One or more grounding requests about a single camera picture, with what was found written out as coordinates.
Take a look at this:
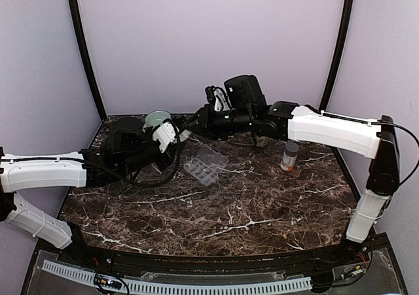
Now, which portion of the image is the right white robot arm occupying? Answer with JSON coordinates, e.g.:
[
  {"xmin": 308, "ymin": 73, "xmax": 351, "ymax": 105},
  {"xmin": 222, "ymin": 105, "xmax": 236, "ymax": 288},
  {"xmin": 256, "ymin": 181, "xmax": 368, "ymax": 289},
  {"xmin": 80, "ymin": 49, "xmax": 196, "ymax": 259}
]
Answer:
[{"xmin": 188, "ymin": 75, "xmax": 418, "ymax": 265}]

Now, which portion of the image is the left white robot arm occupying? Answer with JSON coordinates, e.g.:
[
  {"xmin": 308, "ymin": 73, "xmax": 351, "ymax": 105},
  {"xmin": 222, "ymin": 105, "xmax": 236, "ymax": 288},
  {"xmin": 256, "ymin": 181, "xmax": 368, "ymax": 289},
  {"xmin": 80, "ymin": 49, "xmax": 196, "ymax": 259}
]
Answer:
[{"xmin": 1, "ymin": 118, "xmax": 181, "ymax": 266}]

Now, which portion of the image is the beige ceramic mug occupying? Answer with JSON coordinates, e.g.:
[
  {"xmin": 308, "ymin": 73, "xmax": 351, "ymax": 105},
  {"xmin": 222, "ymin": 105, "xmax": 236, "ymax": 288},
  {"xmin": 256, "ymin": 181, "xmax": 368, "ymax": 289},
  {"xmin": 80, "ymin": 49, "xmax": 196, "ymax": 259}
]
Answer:
[{"xmin": 255, "ymin": 136, "xmax": 269, "ymax": 148}]

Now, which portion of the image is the clear plastic pill organizer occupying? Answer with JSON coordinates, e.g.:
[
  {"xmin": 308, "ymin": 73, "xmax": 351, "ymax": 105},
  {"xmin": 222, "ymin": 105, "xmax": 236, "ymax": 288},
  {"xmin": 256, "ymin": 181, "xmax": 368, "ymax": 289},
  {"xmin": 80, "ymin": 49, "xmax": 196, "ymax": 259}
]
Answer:
[{"xmin": 183, "ymin": 145, "xmax": 229, "ymax": 186}]

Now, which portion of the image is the right black frame post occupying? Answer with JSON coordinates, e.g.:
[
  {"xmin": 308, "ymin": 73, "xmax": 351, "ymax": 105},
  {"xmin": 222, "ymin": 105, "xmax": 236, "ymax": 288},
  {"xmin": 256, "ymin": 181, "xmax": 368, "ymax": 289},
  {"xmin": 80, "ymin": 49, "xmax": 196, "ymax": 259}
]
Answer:
[{"xmin": 319, "ymin": 0, "xmax": 354, "ymax": 110}]

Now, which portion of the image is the orange pill bottle grey cap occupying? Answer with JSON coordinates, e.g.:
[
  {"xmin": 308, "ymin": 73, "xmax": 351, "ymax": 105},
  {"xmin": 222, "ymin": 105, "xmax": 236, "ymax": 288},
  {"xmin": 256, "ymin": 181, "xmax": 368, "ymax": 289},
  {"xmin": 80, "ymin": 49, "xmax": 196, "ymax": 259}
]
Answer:
[{"xmin": 280, "ymin": 141, "xmax": 299, "ymax": 171}]

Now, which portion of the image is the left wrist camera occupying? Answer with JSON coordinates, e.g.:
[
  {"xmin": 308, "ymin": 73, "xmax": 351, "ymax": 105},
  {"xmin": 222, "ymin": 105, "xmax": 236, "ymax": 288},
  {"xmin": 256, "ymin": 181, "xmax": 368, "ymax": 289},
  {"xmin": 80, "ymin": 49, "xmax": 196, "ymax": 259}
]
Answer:
[{"xmin": 152, "ymin": 119, "xmax": 180, "ymax": 153}]

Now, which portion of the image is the white slotted cable duct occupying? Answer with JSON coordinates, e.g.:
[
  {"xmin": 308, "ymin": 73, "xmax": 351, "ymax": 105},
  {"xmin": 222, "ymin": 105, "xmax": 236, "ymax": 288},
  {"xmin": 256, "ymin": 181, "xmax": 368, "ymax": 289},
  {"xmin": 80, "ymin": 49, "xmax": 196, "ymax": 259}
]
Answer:
[{"xmin": 41, "ymin": 260, "xmax": 312, "ymax": 294}]

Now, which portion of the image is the left black frame post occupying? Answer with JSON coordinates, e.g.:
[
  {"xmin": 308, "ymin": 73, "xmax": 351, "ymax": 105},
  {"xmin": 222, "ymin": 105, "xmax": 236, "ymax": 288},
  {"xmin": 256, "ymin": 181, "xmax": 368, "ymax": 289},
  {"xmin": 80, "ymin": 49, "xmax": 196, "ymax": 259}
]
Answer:
[{"xmin": 68, "ymin": 0, "xmax": 107, "ymax": 122}]

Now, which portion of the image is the green ceramic bowl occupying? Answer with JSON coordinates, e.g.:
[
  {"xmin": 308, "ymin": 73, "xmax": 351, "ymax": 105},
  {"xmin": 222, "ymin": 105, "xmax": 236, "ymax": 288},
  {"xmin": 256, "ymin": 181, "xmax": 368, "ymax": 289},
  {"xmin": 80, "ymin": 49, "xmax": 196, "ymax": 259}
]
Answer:
[{"xmin": 144, "ymin": 110, "xmax": 172, "ymax": 128}]

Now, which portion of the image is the small white pill bottle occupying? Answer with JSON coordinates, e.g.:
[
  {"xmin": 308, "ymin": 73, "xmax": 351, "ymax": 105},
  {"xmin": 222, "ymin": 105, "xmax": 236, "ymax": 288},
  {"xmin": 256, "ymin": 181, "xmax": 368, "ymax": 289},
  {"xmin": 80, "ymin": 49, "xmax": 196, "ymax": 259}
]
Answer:
[{"xmin": 179, "ymin": 130, "xmax": 192, "ymax": 143}]

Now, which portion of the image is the black frame post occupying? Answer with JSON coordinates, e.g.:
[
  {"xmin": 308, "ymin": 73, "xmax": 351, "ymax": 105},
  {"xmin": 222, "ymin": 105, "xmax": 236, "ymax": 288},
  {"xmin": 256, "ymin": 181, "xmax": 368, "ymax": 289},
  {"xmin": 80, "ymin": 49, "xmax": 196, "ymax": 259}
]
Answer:
[
  {"xmin": 319, "ymin": 0, "xmax": 354, "ymax": 110},
  {"xmin": 68, "ymin": 0, "xmax": 107, "ymax": 122}
]

